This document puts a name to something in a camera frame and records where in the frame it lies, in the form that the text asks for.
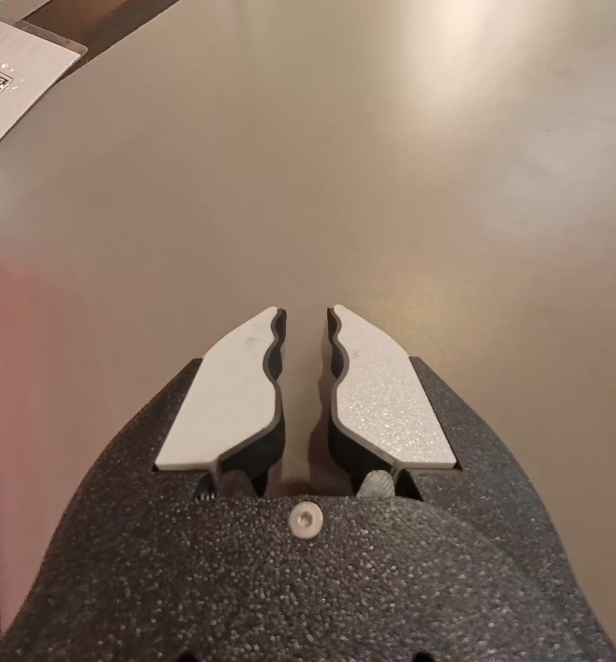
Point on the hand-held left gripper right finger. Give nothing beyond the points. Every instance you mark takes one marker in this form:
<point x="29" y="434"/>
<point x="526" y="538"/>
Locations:
<point x="391" y="408"/>

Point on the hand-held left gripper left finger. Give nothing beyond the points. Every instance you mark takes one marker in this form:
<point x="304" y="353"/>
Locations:
<point x="225" y="408"/>

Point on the white printed paper sheet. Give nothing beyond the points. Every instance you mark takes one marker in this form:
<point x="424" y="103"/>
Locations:
<point x="18" y="93"/>

